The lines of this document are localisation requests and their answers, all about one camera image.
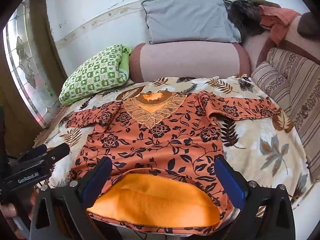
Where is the striped beige cushion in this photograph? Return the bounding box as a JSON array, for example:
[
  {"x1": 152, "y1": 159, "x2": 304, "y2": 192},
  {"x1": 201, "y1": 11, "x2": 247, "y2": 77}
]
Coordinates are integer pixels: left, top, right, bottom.
[{"x1": 251, "y1": 47, "x2": 320, "y2": 180}]

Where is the pink sofa cushion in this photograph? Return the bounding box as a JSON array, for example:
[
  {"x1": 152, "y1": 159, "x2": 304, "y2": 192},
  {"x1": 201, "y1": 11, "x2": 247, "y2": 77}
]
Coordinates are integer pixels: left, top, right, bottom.
[{"x1": 242, "y1": 15, "x2": 320, "y2": 68}]

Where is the orange floral shirt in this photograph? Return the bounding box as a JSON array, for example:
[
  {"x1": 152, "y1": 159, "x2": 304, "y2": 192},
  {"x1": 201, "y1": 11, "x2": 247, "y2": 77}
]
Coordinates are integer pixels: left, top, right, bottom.
[{"x1": 65, "y1": 91, "x2": 279, "y2": 234}]

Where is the pink bolster cushion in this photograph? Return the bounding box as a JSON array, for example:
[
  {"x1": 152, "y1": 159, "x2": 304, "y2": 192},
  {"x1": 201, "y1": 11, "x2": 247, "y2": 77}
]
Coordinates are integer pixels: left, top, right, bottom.
[{"x1": 129, "y1": 41, "x2": 251, "y2": 83}]

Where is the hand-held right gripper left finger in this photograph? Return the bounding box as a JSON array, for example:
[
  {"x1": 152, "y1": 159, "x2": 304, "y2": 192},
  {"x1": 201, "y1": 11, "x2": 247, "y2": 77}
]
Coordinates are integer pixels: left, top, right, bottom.
[{"x1": 29, "y1": 156, "x2": 113, "y2": 240}]

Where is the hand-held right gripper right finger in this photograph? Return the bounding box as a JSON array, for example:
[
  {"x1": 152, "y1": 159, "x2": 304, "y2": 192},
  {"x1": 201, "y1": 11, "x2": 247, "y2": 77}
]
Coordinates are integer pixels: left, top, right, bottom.
[{"x1": 214, "y1": 155, "x2": 297, "y2": 240}]

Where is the person's left hand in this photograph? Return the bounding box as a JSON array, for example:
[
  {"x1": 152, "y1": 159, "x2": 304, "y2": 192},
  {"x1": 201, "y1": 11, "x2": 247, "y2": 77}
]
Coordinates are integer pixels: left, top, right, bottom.
[{"x1": 0, "y1": 195, "x2": 37, "y2": 240}]

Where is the leaf printed blanket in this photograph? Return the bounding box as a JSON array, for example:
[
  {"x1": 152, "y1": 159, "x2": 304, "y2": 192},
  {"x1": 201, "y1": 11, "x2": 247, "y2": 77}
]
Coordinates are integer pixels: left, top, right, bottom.
[{"x1": 37, "y1": 74, "x2": 315, "y2": 210}]

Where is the stained glass door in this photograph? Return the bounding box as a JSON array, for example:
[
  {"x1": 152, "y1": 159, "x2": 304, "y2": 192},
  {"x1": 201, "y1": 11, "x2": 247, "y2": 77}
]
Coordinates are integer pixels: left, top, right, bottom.
[{"x1": 2, "y1": 0, "x2": 62, "y2": 128}]

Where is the green checkered pillow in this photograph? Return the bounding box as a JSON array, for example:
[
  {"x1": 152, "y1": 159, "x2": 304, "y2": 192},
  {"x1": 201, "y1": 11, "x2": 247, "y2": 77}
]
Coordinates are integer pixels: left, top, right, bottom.
[{"x1": 59, "y1": 44, "x2": 132, "y2": 106}]

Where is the rust red cloth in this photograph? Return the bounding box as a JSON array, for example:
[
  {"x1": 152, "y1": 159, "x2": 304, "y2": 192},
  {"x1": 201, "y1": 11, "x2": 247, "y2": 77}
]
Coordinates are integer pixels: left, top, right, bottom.
[{"x1": 259, "y1": 5, "x2": 302, "y2": 45}]

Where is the dark furry garment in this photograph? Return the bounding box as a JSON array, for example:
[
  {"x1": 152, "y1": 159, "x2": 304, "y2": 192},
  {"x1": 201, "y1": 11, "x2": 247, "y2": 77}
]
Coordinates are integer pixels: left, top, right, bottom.
[{"x1": 225, "y1": 0, "x2": 267, "y2": 43}]

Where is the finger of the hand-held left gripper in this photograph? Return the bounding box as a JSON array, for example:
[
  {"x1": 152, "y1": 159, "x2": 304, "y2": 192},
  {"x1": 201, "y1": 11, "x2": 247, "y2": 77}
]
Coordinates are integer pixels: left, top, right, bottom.
[
  {"x1": 37, "y1": 142, "x2": 71, "y2": 161},
  {"x1": 15, "y1": 144, "x2": 48, "y2": 163}
]

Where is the grey pillow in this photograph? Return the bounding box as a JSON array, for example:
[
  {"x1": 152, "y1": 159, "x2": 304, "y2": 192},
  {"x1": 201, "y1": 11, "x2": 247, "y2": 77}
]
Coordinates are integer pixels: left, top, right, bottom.
[{"x1": 141, "y1": 0, "x2": 242, "y2": 45}]

